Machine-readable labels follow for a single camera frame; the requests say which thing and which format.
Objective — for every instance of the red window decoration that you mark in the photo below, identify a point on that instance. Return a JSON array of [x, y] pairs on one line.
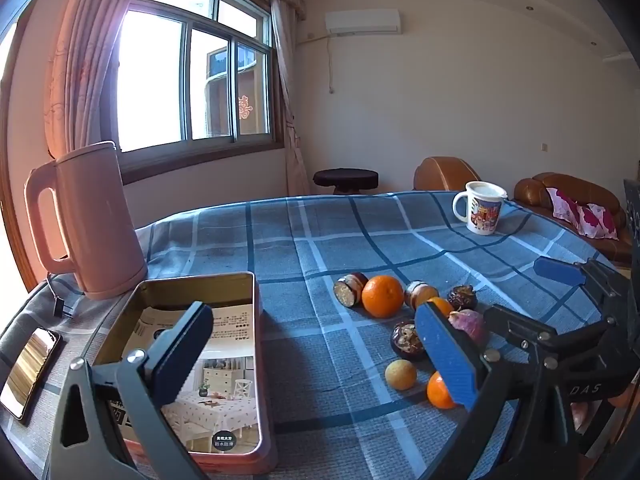
[[245, 107]]

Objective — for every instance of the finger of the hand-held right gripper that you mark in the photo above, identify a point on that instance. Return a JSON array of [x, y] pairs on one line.
[[555, 270], [515, 327]]

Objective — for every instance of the sliding window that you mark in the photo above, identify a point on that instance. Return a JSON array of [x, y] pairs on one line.
[[150, 60]]

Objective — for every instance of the yellow round fruit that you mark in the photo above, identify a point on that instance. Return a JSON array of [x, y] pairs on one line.
[[400, 374]]

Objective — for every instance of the narrow pink curtain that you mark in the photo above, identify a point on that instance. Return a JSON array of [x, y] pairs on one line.
[[287, 110]]

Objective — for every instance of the blue plaid tablecloth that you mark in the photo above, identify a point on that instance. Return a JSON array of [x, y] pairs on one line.
[[300, 260]]

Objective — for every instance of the rectangular metal tin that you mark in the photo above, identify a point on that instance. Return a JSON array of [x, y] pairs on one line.
[[200, 287]]

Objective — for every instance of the person's right hand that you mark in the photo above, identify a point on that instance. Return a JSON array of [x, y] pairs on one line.
[[582, 417]]

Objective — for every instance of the pink floral pillow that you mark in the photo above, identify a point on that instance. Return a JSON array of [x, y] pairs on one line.
[[585, 215]]

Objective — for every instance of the brown leather armchair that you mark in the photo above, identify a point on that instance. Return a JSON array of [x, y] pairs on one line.
[[442, 172]]

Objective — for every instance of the large orange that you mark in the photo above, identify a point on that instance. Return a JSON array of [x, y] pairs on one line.
[[382, 296]]

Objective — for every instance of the white printed mug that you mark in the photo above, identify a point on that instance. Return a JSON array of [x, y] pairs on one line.
[[482, 215]]

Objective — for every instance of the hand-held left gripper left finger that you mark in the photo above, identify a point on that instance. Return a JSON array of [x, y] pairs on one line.
[[182, 355]]

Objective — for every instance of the brown leather sofa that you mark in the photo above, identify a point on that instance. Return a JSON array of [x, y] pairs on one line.
[[535, 195]]

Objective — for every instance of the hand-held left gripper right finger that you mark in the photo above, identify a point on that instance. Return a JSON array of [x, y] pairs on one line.
[[445, 355]]

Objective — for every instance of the printed leaflet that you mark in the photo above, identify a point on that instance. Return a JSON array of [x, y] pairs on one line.
[[230, 360]]

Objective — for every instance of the dark wrinkled fruit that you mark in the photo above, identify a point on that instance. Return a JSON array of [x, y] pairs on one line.
[[461, 299]]

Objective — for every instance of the round dark stool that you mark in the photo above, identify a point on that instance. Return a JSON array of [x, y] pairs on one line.
[[345, 177]]

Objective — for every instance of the smartphone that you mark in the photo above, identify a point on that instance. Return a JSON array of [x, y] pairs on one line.
[[30, 370]]

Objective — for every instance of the dark cut-open fruit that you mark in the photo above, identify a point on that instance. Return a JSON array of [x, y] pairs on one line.
[[406, 340]]

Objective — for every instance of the white air conditioner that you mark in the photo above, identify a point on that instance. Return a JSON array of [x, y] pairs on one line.
[[362, 21]]

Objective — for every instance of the wide pink curtain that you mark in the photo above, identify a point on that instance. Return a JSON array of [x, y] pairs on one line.
[[85, 60]]

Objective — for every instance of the dark banded sugarcane piece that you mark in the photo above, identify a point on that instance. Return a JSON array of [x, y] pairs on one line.
[[350, 290]]

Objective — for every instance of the pink electric kettle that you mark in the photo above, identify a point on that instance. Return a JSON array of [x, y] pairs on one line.
[[100, 220]]

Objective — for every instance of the dark cabinet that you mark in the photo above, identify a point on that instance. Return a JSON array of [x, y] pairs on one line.
[[633, 210]]

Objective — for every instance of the small orange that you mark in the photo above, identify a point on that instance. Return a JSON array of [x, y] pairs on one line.
[[437, 392], [442, 306]]

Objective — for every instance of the brown sugarcane piece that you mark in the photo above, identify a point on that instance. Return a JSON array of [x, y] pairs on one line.
[[417, 294]]

